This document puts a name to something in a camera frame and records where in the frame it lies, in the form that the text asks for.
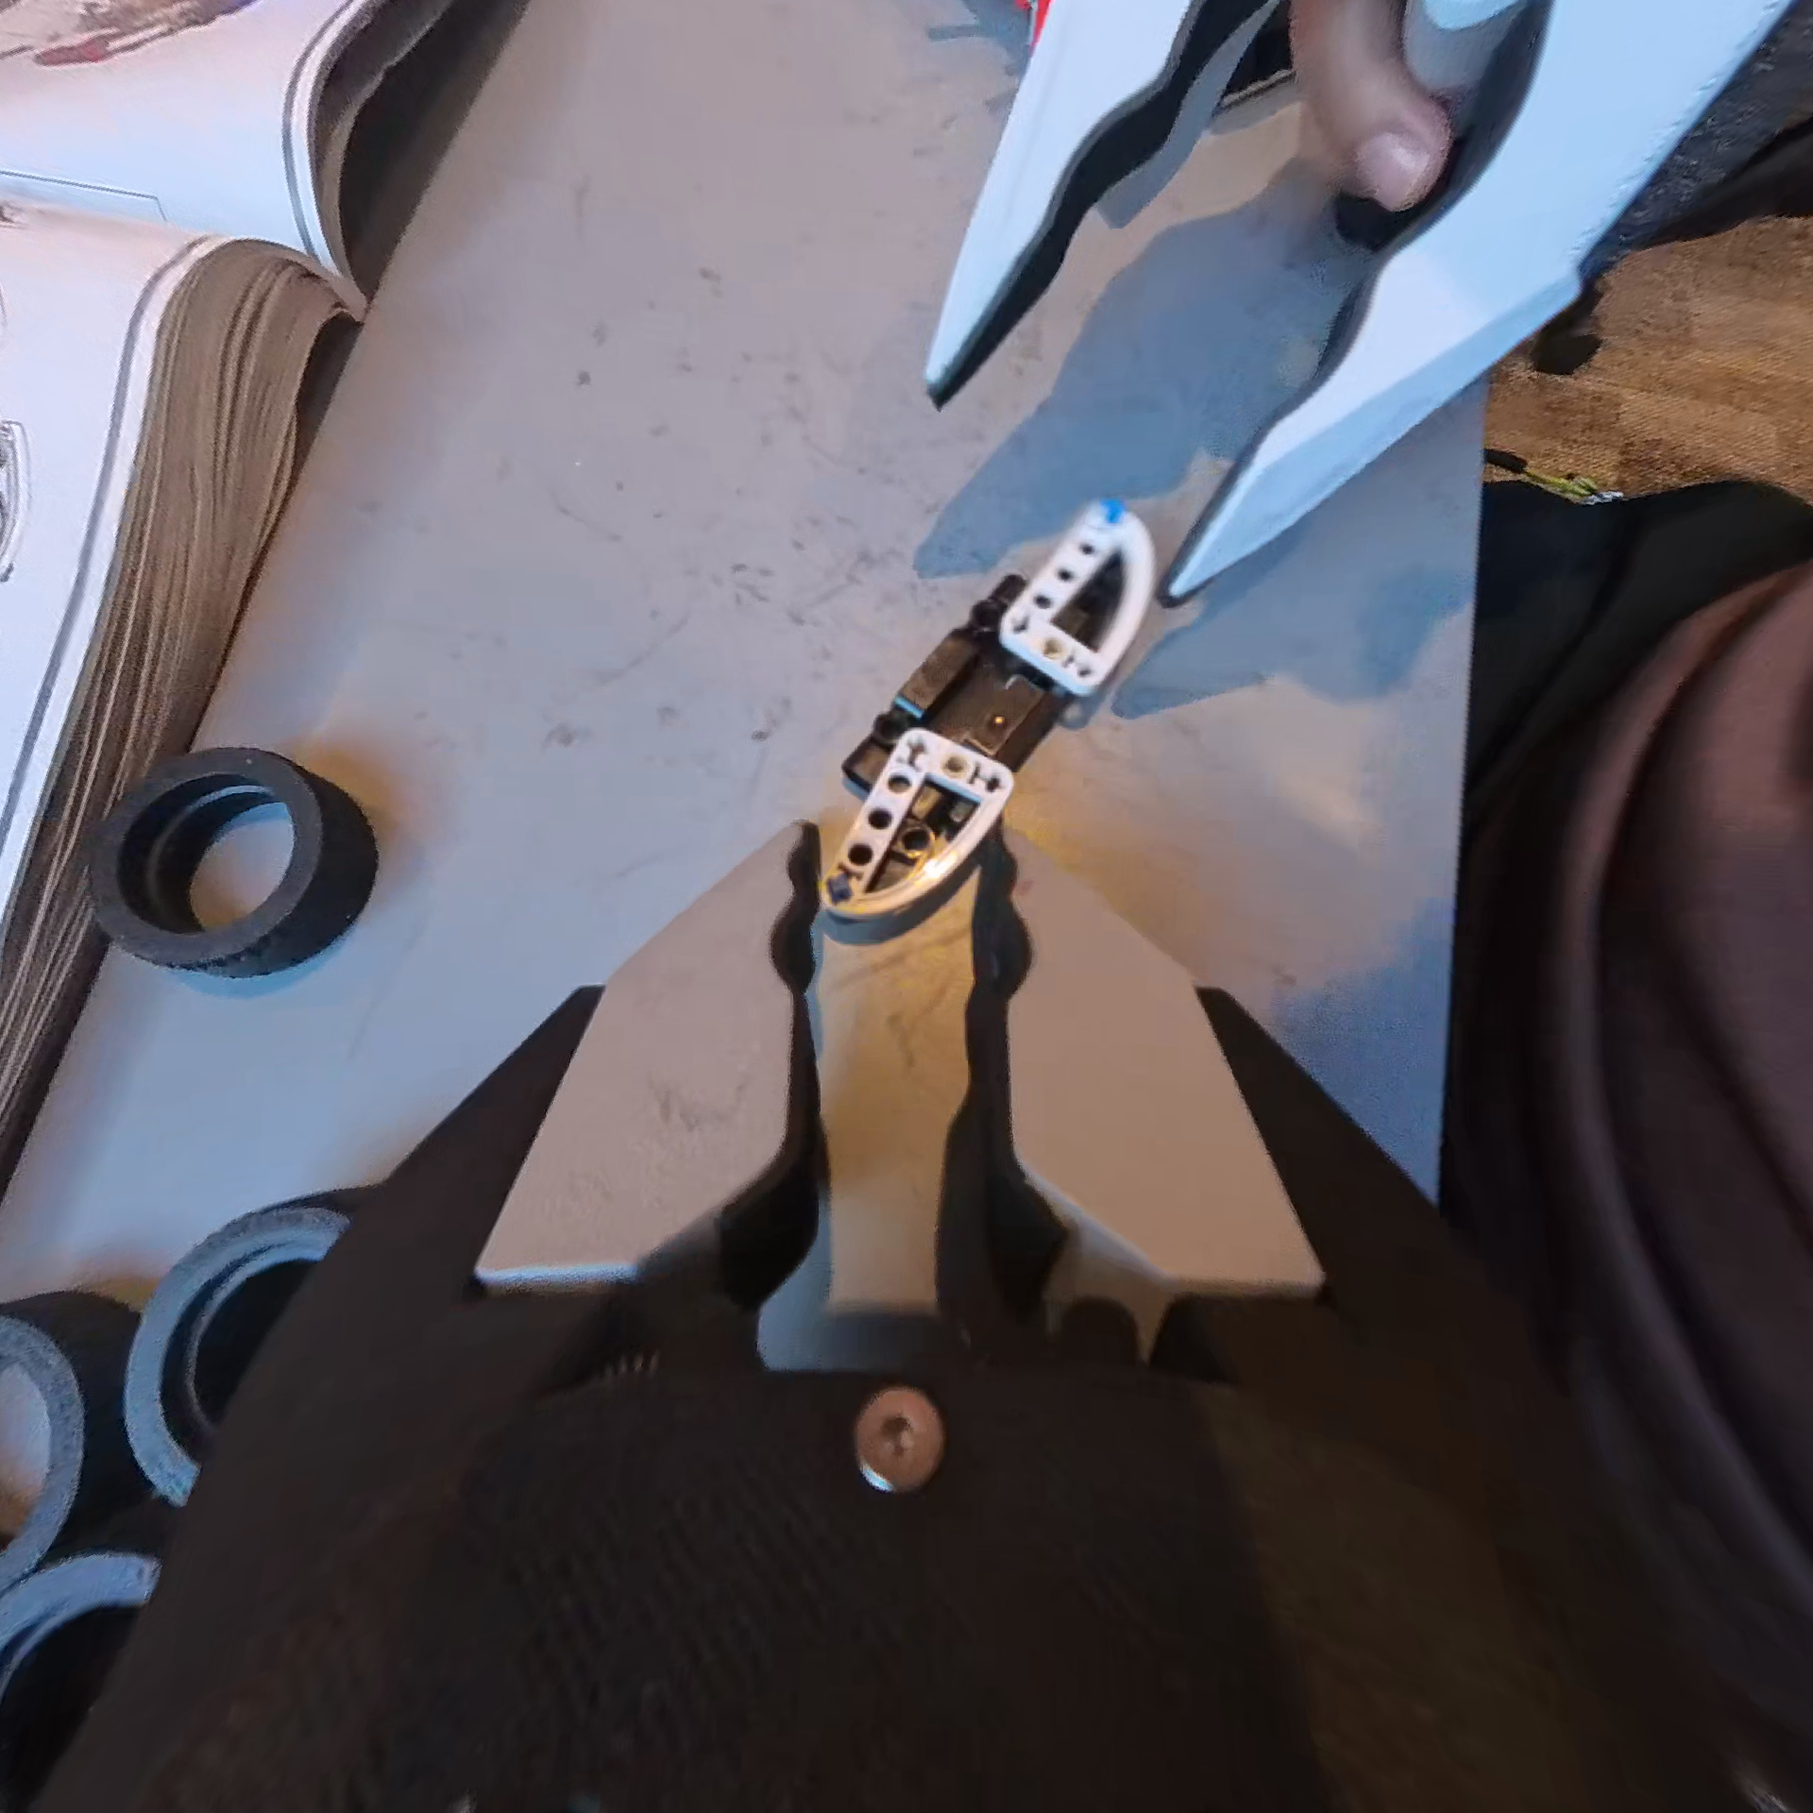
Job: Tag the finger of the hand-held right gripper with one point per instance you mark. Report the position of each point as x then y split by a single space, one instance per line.
1530 240
1078 128

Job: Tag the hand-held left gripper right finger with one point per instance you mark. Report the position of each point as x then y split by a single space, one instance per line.
1147 1135

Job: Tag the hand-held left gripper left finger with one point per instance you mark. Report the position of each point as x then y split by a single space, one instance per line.
653 1120

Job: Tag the white curved toy panel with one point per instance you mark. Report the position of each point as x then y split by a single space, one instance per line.
964 773
1055 637

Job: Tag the black patterned toy beam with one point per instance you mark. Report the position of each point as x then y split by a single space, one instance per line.
979 710

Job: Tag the grey desk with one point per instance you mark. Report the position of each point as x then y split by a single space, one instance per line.
566 496

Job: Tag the person's right hand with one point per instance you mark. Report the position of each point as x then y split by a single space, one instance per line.
1366 113

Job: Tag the black office chair base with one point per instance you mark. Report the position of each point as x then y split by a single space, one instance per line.
1565 348

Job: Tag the thin yellow green stick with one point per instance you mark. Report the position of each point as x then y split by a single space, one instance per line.
1550 481

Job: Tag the person's brown shirt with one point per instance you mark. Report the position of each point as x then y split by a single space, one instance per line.
1670 1062

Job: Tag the open instruction booklet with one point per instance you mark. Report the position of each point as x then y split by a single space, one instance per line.
140 426

